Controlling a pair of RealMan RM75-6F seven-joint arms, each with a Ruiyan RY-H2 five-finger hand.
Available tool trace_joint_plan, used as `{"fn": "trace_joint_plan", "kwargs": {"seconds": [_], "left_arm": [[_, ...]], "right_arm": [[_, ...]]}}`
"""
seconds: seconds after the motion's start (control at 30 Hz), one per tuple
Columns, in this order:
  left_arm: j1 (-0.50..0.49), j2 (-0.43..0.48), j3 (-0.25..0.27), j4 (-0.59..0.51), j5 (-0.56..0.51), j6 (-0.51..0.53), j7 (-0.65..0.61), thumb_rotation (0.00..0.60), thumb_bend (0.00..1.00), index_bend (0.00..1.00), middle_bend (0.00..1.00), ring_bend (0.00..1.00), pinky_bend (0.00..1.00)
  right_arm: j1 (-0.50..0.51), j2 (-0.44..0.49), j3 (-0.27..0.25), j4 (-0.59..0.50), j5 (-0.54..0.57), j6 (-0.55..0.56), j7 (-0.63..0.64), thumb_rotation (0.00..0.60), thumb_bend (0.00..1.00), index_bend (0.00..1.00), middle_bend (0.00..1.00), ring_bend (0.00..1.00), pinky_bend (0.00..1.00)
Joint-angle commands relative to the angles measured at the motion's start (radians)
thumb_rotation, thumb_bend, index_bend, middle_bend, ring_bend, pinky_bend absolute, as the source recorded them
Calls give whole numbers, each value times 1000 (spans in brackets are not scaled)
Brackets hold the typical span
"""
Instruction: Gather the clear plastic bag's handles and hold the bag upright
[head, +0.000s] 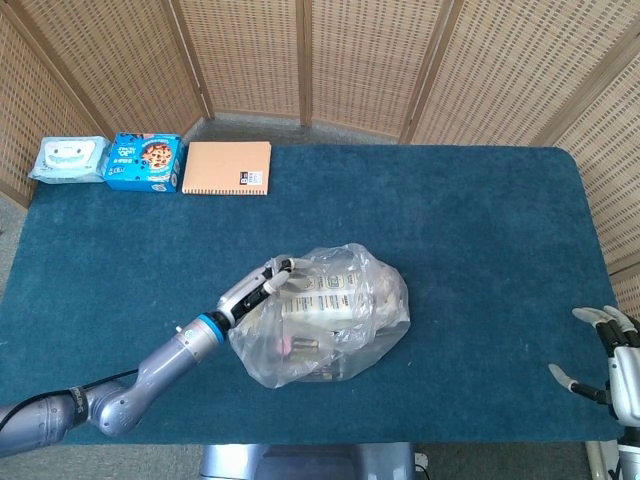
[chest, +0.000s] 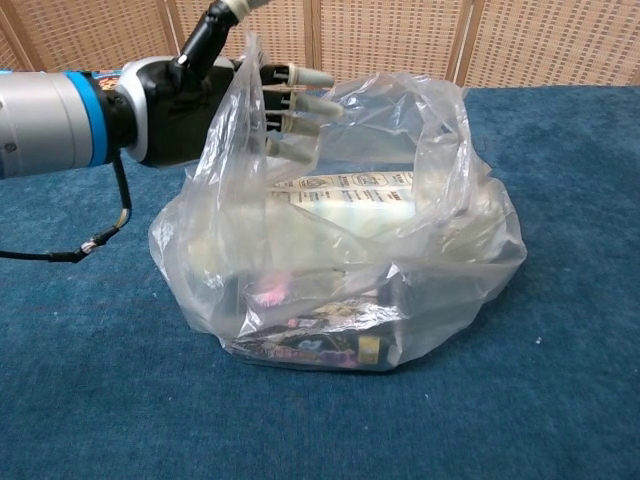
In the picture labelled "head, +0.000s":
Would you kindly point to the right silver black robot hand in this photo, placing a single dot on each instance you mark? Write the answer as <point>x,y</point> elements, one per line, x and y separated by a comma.
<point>627,380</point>

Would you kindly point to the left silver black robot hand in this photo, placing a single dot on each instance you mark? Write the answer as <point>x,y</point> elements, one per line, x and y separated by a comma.
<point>245,295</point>

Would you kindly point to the clear plastic bag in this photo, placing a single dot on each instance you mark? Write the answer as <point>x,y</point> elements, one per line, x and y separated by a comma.
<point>350,340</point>

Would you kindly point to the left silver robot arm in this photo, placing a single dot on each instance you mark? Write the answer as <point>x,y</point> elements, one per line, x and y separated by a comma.
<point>165,360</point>

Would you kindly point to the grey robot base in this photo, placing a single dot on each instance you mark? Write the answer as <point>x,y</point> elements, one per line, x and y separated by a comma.
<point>310,462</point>

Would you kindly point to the black gold-print snack packet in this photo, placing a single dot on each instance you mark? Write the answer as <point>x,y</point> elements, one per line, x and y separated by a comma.
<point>306,346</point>

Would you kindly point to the white labelled food package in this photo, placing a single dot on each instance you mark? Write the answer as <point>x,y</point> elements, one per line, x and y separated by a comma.
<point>325,300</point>

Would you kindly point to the orange spiral notebook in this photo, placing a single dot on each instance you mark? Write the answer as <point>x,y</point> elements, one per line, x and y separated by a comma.
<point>225,167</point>

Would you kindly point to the blue cookie box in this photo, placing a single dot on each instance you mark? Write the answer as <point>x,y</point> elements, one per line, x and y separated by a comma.
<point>142,162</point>

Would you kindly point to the blue carpet table mat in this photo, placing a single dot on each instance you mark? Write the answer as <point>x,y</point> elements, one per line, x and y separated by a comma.
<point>450,225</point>

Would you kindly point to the white power socket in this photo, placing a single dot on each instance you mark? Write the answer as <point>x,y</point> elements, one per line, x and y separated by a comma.
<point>421,460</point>

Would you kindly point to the light blue wet wipes pack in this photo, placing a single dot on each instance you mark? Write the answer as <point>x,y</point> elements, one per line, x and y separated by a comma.
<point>67,159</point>

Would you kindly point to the woven bamboo folding screen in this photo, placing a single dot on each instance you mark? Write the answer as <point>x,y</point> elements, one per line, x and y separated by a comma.
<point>360,60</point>

